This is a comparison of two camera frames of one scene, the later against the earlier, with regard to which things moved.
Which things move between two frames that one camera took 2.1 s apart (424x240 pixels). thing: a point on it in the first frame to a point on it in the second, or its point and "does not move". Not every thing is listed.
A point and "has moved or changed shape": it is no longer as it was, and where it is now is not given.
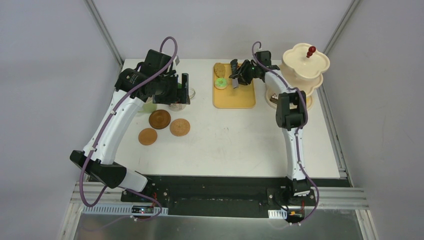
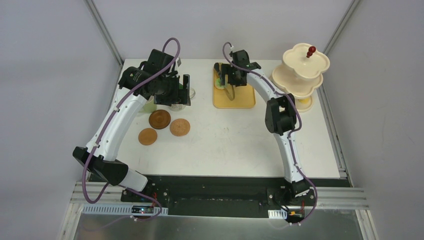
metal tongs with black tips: x=234 y=68 has moved or changed shape
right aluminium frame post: x=353 y=6 does not move
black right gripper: x=239 y=73 to x=228 y=75
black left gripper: x=177 y=93 does not move
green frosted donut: x=220 y=83 does not move
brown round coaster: x=179 y=127 does not move
